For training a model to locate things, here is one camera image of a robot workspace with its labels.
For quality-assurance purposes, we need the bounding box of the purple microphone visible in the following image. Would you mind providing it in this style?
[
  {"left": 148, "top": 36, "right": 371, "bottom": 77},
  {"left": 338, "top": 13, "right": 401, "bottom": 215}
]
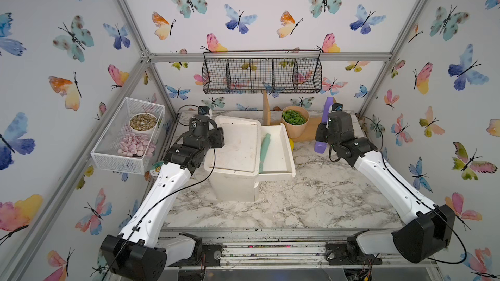
[{"left": 314, "top": 97, "right": 336, "bottom": 154}]

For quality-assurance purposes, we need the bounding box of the white drawer cabinet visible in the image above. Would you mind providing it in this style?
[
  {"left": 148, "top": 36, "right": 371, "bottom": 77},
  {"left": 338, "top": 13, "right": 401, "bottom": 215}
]
[{"left": 204, "top": 115, "right": 261, "bottom": 202}]

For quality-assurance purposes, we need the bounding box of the green microphone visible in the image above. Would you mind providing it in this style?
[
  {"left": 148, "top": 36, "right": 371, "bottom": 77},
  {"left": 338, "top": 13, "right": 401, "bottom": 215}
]
[{"left": 259, "top": 133, "right": 271, "bottom": 174}]

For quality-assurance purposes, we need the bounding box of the white top drawer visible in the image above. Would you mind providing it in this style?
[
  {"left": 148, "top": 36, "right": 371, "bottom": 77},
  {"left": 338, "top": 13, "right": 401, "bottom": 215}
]
[{"left": 257, "top": 124, "right": 296, "bottom": 182}]

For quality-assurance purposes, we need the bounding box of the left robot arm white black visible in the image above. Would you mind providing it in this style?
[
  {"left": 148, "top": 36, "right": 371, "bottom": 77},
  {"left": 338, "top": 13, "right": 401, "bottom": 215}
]
[{"left": 100, "top": 114, "right": 225, "bottom": 280}]

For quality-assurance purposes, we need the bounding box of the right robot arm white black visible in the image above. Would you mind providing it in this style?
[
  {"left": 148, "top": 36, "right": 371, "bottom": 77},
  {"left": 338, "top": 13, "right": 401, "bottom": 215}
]
[{"left": 316, "top": 111, "right": 456, "bottom": 264}]

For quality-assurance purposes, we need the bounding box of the wooden shelf stand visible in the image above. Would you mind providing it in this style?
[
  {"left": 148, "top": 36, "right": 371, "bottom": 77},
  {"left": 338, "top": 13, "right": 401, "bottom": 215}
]
[{"left": 262, "top": 91, "right": 322, "bottom": 142}]

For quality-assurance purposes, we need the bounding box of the pink pot with green plant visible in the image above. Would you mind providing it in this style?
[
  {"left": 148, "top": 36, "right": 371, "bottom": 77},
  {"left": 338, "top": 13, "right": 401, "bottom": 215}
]
[{"left": 281, "top": 105, "right": 309, "bottom": 139}]

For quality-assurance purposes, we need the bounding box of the clear jar sunflower lid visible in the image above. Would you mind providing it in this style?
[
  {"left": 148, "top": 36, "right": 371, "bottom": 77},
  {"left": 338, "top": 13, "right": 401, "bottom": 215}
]
[{"left": 149, "top": 161, "right": 164, "bottom": 178}]

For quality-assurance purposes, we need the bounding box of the white bowl of nuts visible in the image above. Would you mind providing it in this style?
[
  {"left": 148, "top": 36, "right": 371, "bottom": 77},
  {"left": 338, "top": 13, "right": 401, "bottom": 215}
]
[{"left": 129, "top": 113, "right": 158, "bottom": 134}]

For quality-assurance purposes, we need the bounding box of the pink petal pile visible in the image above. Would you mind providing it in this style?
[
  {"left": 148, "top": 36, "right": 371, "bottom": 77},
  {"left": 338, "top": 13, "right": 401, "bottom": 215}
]
[{"left": 117, "top": 133, "right": 156, "bottom": 157}]

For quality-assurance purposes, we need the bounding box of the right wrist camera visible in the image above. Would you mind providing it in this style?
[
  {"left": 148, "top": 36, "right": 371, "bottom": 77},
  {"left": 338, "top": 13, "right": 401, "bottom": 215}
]
[{"left": 331, "top": 103, "right": 343, "bottom": 112}]

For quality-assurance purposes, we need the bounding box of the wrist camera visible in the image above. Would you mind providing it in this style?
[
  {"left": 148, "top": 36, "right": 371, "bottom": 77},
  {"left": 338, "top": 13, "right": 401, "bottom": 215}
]
[
  {"left": 331, "top": 103, "right": 343, "bottom": 112},
  {"left": 198, "top": 105, "right": 212, "bottom": 116}
]

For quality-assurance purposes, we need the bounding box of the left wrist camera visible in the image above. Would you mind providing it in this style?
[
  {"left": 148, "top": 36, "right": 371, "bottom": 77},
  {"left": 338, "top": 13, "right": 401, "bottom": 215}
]
[{"left": 198, "top": 105, "right": 212, "bottom": 116}]

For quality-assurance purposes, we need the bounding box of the white mesh wall basket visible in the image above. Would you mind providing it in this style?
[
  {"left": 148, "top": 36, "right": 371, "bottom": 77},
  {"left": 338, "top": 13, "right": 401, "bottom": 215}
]
[{"left": 91, "top": 98, "right": 165, "bottom": 174}]

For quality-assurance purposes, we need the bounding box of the black wire wall basket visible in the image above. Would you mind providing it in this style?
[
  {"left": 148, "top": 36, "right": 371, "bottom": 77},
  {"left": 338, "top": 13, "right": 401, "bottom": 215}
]
[{"left": 201, "top": 49, "right": 323, "bottom": 96}]

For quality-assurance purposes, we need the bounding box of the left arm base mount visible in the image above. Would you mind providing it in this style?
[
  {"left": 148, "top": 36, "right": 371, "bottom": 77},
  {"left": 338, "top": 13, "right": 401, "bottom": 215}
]
[{"left": 164, "top": 232, "right": 222, "bottom": 268}]

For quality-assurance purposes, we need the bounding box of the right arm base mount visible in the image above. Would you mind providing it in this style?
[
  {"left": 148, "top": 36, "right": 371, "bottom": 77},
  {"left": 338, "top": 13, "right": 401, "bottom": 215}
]
[{"left": 325, "top": 230, "right": 382, "bottom": 265}]

